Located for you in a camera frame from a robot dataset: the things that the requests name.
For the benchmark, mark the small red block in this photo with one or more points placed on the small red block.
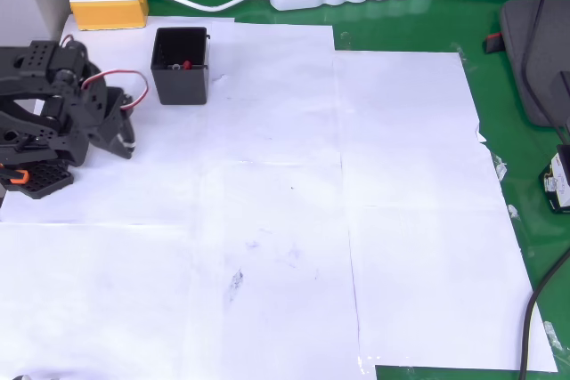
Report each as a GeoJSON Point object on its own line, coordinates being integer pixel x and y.
{"type": "Point", "coordinates": [187, 64]}

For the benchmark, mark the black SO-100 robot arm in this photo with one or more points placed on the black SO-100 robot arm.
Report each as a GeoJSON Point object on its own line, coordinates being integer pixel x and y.
{"type": "Point", "coordinates": [31, 122]}

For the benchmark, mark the black square plastic cup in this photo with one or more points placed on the black square plastic cup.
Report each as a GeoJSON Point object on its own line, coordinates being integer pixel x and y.
{"type": "Point", "coordinates": [182, 86]}

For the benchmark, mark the yellow cardboard box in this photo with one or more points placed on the yellow cardboard box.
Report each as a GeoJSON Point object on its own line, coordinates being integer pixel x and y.
{"type": "Point", "coordinates": [109, 10]}

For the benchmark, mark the orange black table clamp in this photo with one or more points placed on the orange black table clamp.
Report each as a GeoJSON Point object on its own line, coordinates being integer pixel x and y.
{"type": "Point", "coordinates": [18, 177]}

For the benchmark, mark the white taped paper cover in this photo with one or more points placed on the white taped paper cover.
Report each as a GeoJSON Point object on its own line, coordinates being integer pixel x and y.
{"type": "Point", "coordinates": [285, 220]}

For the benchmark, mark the green desk mat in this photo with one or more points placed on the green desk mat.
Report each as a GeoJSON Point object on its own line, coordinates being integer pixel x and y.
{"type": "Point", "coordinates": [445, 24]}

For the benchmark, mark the red black pull tab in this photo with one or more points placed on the red black pull tab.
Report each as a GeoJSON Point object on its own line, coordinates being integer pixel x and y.
{"type": "Point", "coordinates": [493, 44]}

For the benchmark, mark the black white small device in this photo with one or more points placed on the black white small device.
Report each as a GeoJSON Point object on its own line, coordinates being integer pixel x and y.
{"type": "Point", "coordinates": [559, 175]}

